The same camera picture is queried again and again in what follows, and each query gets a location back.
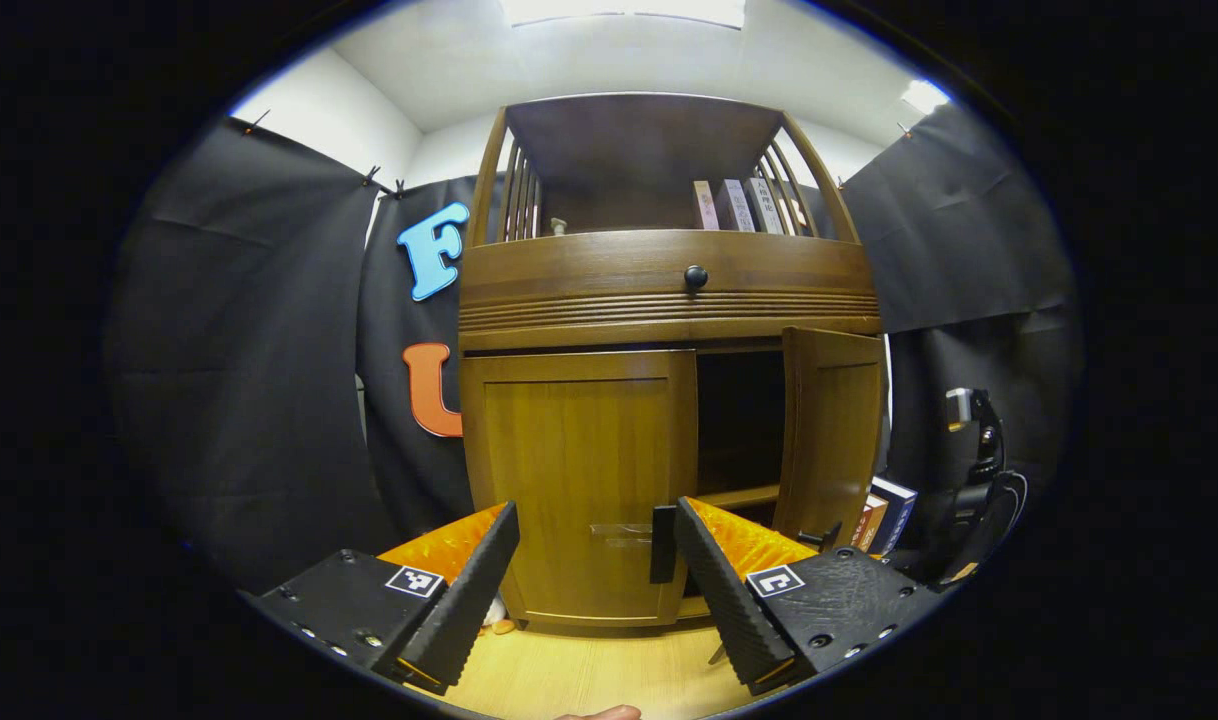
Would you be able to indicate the penguin plush toy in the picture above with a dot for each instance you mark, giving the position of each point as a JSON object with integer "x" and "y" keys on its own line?
{"x": 496, "y": 612}

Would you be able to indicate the small ceiling light panel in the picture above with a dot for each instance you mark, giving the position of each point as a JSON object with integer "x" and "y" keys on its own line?
{"x": 924, "y": 96}

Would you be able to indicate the wooden inner cabinet shelf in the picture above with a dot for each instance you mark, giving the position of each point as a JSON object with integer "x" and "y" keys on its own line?
{"x": 739, "y": 496}

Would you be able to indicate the wooden double-door shoe cabinet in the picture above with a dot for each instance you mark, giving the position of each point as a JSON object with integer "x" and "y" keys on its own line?
{"x": 659, "y": 310}

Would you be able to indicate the large ceiling light panel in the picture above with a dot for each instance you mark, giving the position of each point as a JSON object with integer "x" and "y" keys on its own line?
{"x": 619, "y": 10}

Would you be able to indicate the taped wooden cabinet door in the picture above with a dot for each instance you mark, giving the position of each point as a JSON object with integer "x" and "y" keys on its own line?
{"x": 569, "y": 460}

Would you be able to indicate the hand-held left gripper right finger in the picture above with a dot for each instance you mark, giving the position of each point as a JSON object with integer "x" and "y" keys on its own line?
{"x": 729, "y": 590}

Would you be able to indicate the dark blue book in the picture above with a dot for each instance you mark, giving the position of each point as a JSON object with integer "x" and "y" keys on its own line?
{"x": 894, "y": 512}

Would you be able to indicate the black round drawer knob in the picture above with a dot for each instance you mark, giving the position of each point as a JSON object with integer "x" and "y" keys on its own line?
{"x": 696, "y": 278}

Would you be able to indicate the pale pink book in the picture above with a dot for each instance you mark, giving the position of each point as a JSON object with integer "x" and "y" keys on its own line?
{"x": 706, "y": 206}

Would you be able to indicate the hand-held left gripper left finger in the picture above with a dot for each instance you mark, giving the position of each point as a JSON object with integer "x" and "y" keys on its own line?
{"x": 464, "y": 600}

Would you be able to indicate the plain wooden cabinet door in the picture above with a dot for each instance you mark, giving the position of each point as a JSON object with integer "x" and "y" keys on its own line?
{"x": 834, "y": 440}

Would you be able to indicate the red book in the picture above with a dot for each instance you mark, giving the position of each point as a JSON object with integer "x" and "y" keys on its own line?
{"x": 867, "y": 525}

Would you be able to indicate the wooden cabinet drawer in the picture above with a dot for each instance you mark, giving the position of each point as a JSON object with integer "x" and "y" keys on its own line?
{"x": 569, "y": 270}

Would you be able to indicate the clear tape strip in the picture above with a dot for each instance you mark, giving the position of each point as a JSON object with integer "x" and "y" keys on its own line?
{"x": 619, "y": 534}

